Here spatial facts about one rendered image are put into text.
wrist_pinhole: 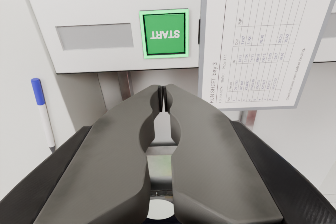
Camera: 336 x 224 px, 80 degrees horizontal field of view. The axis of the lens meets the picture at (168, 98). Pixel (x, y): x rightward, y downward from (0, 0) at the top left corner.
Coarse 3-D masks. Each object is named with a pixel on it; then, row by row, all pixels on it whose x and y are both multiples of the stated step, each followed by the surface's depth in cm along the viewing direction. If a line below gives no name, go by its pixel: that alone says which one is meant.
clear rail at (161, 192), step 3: (153, 192) 52; (156, 192) 52; (159, 192) 52; (162, 192) 52; (165, 192) 52; (168, 192) 52; (171, 192) 52; (150, 195) 52; (153, 195) 52; (159, 195) 52; (162, 195) 52; (165, 195) 52; (168, 195) 52; (171, 195) 52
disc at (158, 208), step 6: (150, 204) 55; (156, 204) 55; (162, 204) 55; (168, 204) 55; (150, 210) 56; (156, 210) 56; (162, 210) 56; (168, 210) 56; (150, 216) 58; (156, 216) 58; (162, 216) 58; (168, 216) 58
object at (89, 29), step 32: (32, 0) 22; (64, 0) 22; (96, 0) 22; (128, 0) 22; (160, 0) 22; (192, 0) 22; (64, 32) 25; (96, 32) 25; (128, 32) 25; (192, 32) 24; (64, 64) 26; (96, 64) 27; (128, 64) 27; (160, 64) 27; (192, 64) 27
